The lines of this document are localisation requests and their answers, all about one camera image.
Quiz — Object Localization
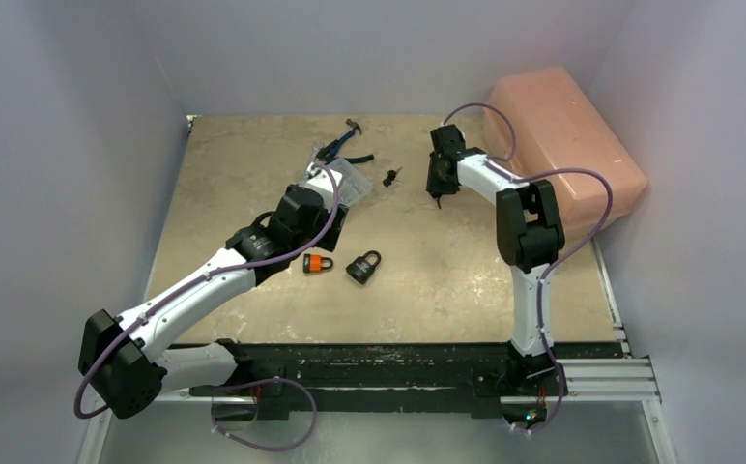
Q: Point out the black padlock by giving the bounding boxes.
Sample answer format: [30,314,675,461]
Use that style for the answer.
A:
[345,250,382,285]

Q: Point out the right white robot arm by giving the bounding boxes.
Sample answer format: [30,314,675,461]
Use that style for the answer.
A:
[426,125,565,393]

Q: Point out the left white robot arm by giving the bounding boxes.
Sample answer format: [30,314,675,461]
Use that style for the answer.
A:
[73,183,347,419]

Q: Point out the orange padlock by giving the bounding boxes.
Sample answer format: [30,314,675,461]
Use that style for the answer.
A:
[302,253,334,274]

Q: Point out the clear plastic screw box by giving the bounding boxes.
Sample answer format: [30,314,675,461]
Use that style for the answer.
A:
[327,158,372,208]

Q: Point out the small hammer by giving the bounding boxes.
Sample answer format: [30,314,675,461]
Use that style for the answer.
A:
[345,118,362,137]

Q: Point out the pink plastic storage box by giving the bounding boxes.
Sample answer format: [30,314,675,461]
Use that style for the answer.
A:
[482,67,647,224]

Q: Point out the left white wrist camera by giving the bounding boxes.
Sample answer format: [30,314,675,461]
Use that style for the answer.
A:
[299,162,342,212]

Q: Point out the blue handled pliers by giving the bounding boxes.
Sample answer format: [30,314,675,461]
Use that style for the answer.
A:
[315,127,376,166]

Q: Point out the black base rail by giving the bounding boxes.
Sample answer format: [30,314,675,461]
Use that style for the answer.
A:
[189,341,558,423]

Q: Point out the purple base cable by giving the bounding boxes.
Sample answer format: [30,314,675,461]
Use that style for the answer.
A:
[210,375,320,453]

